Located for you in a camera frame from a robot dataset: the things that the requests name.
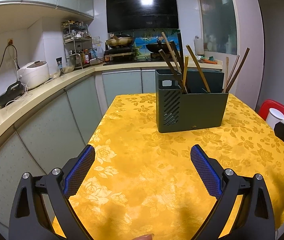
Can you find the dark patterned chopstick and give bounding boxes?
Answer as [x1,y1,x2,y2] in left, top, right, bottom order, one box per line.
[225,47,250,93]

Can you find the dark green utensil holder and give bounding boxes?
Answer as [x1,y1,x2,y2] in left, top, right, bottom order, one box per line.
[155,69,230,134]

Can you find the person's left hand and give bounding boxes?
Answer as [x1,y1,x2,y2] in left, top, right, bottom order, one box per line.
[131,234,155,240]

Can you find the white plastic bottle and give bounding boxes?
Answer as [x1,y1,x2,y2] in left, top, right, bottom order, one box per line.
[194,36,205,56]

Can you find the gas stove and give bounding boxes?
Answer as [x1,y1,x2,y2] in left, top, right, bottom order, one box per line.
[103,47,180,66]

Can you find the metal spice rack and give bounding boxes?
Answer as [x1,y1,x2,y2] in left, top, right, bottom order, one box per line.
[61,20,93,70]

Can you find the dark brown chopstick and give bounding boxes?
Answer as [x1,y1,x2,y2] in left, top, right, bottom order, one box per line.
[158,49,189,93]

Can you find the reddish brown chopstick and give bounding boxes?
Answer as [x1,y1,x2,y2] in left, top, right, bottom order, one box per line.
[227,54,240,90]

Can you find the black handheld vacuum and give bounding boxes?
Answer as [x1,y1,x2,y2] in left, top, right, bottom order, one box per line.
[0,80,25,106]

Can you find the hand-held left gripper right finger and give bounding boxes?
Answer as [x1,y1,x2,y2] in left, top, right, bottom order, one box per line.
[190,144,275,240]

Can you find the orange and green kitchen tools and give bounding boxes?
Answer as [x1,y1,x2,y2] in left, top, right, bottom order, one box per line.
[198,56,218,64]

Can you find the long black chopstick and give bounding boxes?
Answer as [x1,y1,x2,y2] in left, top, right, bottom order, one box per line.
[177,29,184,67]
[169,41,184,70]

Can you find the white electric kettle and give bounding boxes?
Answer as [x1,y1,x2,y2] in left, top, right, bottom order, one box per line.
[267,108,284,131]

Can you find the frosted glass window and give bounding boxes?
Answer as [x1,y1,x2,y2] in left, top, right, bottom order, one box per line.
[195,0,238,56]

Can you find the yellow floral tablecloth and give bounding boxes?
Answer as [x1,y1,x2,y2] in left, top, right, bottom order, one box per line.
[49,92,284,240]

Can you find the black wok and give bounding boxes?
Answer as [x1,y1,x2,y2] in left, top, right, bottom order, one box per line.
[145,42,178,55]

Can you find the short light wooden chopstick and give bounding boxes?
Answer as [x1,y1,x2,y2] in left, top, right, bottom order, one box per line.
[222,56,229,93]

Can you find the black power cable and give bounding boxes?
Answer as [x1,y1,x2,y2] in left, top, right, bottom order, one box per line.
[0,44,16,102]

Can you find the pepper grinder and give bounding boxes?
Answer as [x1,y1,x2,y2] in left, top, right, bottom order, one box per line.
[56,57,65,77]

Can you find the white rice cooker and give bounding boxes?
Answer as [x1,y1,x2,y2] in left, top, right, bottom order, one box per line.
[17,60,50,89]

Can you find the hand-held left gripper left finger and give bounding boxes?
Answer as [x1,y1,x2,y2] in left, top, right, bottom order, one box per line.
[8,144,96,240]

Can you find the golden wok with lid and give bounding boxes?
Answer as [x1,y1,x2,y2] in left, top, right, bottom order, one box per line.
[106,35,136,48]

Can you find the brown wooden chopstick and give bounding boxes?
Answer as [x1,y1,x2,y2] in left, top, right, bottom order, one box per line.
[161,32,182,74]

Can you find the tan wooden chopstick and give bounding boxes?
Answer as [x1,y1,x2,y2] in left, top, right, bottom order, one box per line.
[186,44,211,93]
[182,56,189,92]

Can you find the black range hood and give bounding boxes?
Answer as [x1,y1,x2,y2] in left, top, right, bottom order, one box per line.
[106,0,179,34]

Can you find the red plastic chair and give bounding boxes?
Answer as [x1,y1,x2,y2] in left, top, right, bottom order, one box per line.
[258,99,284,131]

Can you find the cluster of sauce bottles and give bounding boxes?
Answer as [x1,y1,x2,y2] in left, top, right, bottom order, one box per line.
[75,45,93,66]

